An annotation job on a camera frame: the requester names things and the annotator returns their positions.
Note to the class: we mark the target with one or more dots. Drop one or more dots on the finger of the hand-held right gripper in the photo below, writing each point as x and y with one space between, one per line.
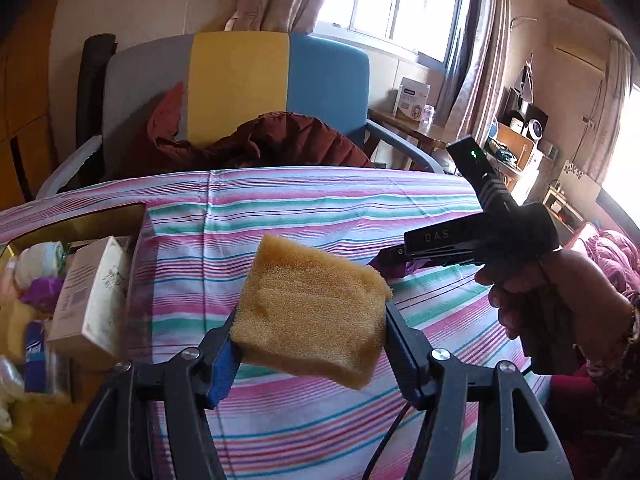
395 256
440 239

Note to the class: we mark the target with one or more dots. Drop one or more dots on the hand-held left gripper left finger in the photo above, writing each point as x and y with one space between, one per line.
224 375

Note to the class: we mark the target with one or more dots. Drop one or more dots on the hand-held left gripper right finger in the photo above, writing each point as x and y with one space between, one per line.
400 345

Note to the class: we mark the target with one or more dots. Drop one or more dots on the purple wrapper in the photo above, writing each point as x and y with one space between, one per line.
397 269
44 292

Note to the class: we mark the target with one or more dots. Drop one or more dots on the yellow sponge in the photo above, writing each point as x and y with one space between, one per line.
310 305

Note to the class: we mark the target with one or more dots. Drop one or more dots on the beige cardboard box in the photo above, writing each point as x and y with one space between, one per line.
90 305

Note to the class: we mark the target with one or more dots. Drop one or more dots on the dark blue snack packet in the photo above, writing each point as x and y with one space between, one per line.
35 360

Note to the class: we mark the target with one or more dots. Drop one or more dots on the white green cloth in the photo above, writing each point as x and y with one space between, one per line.
42 260

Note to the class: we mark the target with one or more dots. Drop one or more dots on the gold metal tin box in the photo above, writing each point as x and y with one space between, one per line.
75 220

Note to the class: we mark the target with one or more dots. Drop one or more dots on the white plastic ball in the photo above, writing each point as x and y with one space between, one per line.
9 385

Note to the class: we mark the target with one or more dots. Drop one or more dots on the person's right forearm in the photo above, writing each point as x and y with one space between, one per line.
620 375

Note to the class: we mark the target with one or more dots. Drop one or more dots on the person's right hand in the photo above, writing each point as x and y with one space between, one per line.
585 285

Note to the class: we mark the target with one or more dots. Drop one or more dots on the wooden shelf unit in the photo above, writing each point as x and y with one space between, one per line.
520 155

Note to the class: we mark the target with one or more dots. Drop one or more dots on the pink quilt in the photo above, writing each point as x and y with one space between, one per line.
612 255

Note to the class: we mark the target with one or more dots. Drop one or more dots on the wooden desk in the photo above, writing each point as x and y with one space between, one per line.
425 135

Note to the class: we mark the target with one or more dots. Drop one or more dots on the striped pink green cloth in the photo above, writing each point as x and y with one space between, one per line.
300 200

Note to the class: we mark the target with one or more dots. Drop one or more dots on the small clear jar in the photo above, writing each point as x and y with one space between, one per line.
429 115

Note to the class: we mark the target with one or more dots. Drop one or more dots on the black speaker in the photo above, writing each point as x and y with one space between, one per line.
512 105

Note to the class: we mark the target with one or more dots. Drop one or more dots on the white printed carton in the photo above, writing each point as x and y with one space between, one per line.
410 100

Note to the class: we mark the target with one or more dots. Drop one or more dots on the dark red down jacket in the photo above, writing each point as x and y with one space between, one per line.
300 140

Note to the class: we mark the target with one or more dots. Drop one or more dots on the grey yellow blue armchair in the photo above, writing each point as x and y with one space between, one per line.
240 75

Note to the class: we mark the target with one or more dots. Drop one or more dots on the window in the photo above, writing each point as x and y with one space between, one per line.
400 0

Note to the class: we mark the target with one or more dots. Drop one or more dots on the black rolled mat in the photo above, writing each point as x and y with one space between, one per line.
92 90

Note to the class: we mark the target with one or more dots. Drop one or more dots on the wooden wardrobe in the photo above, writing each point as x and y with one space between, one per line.
25 85

